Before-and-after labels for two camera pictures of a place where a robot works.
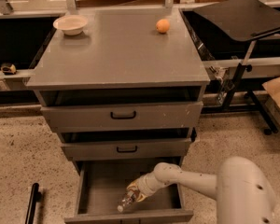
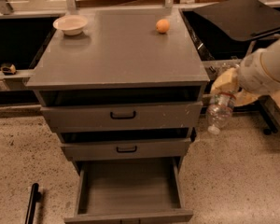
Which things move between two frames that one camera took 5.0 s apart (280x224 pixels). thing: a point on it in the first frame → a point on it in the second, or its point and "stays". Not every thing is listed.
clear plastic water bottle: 127,200 → 219,111
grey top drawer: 124,116 stays
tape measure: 8,69 stays
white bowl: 71,24 stays
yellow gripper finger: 134,184 → 226,81
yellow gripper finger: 141,198 → 244,97
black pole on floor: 35,197 stays
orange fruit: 162,25 stays
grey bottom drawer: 104,183 stays
